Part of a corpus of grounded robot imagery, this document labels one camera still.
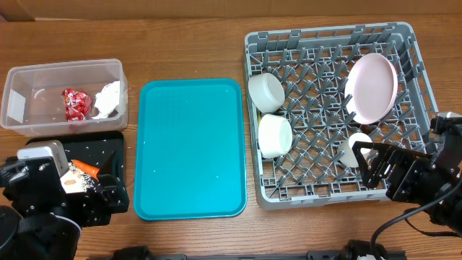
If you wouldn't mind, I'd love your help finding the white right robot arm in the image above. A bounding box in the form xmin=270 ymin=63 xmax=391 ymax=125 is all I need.
xmin=352 ymin=112 xmax=461 ymax=237

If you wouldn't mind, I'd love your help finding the clear plastic bin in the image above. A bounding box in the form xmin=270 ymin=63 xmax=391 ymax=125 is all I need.
xmin=1 ymin=58 xmax=128 ymax=137

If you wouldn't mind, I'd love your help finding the white napkin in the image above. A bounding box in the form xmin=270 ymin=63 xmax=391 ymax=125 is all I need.
xmin=90 ymin=81 xmax=121 ymax=119

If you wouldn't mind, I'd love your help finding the rice and peanut pile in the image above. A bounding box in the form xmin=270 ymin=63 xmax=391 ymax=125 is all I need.
xmin=60 ymin=162 xmax=97 ymax=194

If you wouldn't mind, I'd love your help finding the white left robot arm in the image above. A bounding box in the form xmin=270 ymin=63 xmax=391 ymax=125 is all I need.
xmin=1 ymin=152 xmax=129 ymax=259

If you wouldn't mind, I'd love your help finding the black tray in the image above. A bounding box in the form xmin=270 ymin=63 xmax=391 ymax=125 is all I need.
xmin=26 ymin=131 xmax=126 ymax=182

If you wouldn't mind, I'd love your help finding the teal plastic tray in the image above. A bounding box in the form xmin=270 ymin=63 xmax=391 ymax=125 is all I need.
xmin=133 ymin=78 xmax=247 ymax=221

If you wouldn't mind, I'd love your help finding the grey dishwasher rack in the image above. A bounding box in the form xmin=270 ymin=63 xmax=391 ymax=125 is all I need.
xmin=244 ymin=22 xmax=438 ymax=210

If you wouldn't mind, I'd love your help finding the white plastic cup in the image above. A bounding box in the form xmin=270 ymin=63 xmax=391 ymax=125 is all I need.
xmin=337 ymin=133 xmax=372 ymax=168

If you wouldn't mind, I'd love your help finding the orange carrot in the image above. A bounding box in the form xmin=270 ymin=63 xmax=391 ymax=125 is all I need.
xmin=71 ymin=160 xmax=100 ymax=179

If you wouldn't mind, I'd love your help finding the white bowl with peanuts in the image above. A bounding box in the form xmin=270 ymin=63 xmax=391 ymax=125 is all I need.
xmin=258 ymin=114 xmax=292 ymax=159

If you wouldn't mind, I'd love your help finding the grey bowl with rice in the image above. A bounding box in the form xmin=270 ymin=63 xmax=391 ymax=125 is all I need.
xmin=248 ymin=73 xmax=285 ymax=113

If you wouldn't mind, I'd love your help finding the foil wrapper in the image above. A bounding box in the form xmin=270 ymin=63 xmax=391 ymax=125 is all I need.
xmin=61 ymin=88 xmax=92 ymax=121

